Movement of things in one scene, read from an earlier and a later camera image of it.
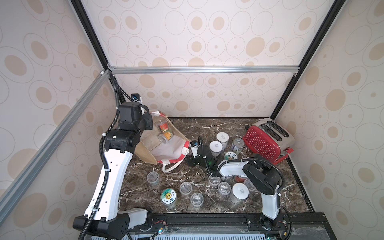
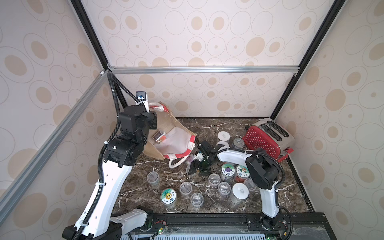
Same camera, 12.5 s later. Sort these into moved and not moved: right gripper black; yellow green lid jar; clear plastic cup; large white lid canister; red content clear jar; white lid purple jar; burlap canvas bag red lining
Moved: burlap canvas bag red lining; right gripper black
Not moved: large white lid canister; white lid purple jar; red content clear jar; clear plastic cup; yellow green lid jar
